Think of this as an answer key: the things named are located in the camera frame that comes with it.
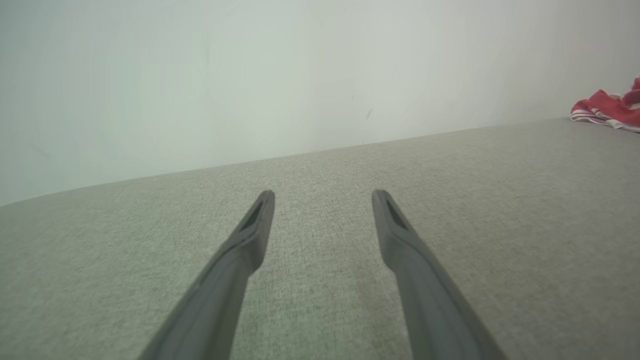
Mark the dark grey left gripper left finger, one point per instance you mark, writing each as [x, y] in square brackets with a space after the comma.
[225, 290]

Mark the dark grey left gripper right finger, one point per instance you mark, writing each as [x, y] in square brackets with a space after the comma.
[425, 295]

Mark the red Bulls basketball jersey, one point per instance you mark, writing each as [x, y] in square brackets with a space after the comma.
[602, 107]

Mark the grey fabric sofa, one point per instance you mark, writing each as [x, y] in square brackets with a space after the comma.
[325, 225]

